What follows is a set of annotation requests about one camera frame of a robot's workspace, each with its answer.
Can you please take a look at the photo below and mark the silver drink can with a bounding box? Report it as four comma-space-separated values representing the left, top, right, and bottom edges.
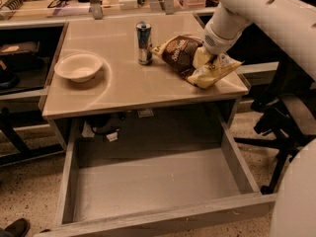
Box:
136, 21, 152, 65

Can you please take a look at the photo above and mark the brown chip bag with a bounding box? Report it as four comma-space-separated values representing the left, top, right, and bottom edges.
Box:
151, 35, 241, 89

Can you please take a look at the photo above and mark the black coil spring tool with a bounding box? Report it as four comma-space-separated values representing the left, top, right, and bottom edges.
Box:
1, 0, 23, 13

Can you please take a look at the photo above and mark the black office chair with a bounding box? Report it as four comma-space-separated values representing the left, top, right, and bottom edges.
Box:
235, 54, 316, 195

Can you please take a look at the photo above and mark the brown shoe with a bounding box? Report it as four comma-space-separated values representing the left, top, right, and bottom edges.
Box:
0, 218, 30, 237

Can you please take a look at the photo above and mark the grey open wooden drawer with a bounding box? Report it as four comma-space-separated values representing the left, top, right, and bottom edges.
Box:
37, 106, 276, 237

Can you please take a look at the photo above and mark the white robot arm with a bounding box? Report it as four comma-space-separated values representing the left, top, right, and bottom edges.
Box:
202, 0, 316, 237

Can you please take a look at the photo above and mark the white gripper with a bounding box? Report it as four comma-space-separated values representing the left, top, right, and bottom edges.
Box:
193, 24, 237, 69

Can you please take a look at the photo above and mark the wooden cabinet counter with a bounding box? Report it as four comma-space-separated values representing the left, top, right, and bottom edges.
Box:
38, 13, 252, 151

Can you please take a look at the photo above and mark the white paper bowl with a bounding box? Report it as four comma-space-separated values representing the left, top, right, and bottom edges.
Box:
54, 52, 103, 83

